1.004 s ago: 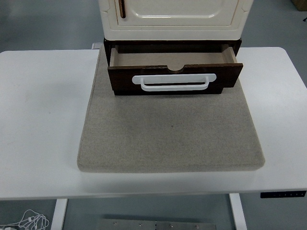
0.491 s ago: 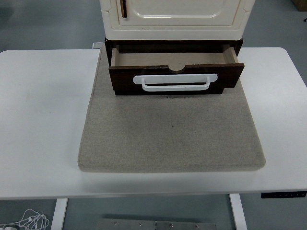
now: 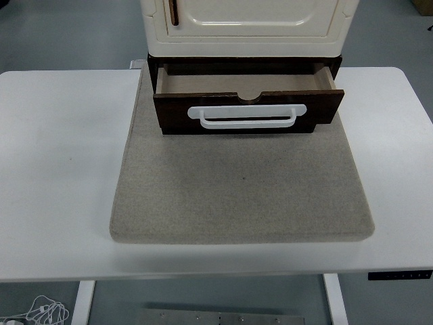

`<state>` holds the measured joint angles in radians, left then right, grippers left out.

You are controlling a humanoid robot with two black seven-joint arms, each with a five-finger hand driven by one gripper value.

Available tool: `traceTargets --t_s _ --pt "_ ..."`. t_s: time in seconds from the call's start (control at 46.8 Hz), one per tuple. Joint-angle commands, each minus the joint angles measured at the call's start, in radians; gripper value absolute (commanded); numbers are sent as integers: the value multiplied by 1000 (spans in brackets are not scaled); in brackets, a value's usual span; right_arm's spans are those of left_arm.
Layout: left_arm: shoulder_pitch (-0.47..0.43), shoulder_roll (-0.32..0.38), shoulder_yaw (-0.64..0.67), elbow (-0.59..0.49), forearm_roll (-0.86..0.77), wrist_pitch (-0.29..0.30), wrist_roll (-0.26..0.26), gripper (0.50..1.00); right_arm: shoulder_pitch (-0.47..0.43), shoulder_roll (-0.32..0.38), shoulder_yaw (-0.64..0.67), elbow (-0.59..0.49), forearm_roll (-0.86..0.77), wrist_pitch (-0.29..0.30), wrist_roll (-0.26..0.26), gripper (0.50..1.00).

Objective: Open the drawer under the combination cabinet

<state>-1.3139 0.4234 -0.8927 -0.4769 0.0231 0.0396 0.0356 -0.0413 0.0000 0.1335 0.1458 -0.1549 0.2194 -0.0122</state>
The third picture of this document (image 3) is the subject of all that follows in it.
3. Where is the white drawer handle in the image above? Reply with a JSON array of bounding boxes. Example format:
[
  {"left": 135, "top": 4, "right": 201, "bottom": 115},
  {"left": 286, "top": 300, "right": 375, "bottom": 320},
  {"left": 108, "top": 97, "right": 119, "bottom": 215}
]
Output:
[{"left": 187, "top": 104, "right": 308, "bottom": 130}]

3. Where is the dark wood drawer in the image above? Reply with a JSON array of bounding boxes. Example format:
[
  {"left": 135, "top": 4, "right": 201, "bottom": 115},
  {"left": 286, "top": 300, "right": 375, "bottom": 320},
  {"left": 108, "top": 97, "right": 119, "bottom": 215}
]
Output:
[{"left": 153, "top": 62, "right": 345, "bottom": 132}]

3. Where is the dark wood drawer housing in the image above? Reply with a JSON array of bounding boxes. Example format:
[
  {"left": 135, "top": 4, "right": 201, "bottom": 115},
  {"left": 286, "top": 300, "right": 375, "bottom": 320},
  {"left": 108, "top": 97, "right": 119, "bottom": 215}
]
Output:
[{"left": 147, "top": 53, "right": 343, "bottom": 135}]

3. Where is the grey fabric mat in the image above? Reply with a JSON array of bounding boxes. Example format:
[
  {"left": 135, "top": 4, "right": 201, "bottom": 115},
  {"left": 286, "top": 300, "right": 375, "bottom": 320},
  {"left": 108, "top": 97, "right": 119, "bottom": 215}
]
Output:
[{"left": 108, "top": 62, "right": 375, "bottom": 245}]

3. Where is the white table leg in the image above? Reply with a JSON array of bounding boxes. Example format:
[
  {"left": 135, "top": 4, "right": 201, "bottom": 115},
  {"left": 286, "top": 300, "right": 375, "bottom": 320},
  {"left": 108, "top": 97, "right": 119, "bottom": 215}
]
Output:
[
  {"left": 71, "top": 280, "right": 97, "bottom": 325},
  {"left": 323, "top": 273, "right": 349, "bottom": 325}
]

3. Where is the black table control panel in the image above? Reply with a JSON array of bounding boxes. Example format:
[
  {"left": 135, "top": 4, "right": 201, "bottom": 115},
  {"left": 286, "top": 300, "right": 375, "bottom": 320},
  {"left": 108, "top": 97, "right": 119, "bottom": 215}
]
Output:
[{"left": 367, "top": 269, "right": 433, "bottom": 281}]

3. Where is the cardboard box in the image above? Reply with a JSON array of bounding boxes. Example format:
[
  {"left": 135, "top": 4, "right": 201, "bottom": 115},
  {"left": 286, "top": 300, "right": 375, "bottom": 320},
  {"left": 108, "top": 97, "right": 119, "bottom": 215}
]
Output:
[{"left": 413, "top": 0, "right": 433, "bottom": 16}]

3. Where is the brown cabinet door handle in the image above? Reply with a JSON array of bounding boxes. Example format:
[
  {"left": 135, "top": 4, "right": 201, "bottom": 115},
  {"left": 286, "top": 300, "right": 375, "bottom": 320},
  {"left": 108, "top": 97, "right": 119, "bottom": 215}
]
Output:
[{"left": 167, "top": 0, "right": 179, "bottom": 26}]

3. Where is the white cable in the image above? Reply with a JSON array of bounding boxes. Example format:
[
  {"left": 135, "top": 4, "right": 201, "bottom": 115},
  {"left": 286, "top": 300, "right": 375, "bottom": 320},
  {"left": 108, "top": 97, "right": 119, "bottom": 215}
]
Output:
[{"left": 25, "top": 295, "right": 71, "bottom": 325}]

